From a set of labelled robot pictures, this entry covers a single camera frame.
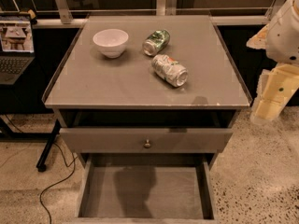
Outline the black floor cable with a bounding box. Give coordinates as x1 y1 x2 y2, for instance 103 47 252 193
38 142 78 224

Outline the open laptop computer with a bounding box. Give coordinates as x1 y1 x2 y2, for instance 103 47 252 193
0 13 35 85

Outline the open middle drawer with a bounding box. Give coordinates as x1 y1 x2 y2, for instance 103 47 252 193
73 154 219 224

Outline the white 7up can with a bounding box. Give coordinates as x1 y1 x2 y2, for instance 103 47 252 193
151 54 188 87

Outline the closed top drawer with knob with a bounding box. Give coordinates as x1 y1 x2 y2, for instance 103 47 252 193
60 128 233 153

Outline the grey drawer cabinet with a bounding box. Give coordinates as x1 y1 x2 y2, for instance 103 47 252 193
41 14 253 224

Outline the black desk leg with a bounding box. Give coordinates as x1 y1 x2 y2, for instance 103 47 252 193
36 120 61 173

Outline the green crushed soda can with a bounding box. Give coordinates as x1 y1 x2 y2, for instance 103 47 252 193
142 30 170 56

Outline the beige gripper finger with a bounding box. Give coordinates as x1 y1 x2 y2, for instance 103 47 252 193
250 63 299 124

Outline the white ceramic bowl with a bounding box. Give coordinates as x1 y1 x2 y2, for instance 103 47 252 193
93 29 129 58

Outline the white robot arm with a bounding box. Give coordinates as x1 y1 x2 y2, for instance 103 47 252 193
246 0 299 124

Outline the metal window rail frame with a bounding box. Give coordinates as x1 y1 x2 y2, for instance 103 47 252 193
0 0 286 27

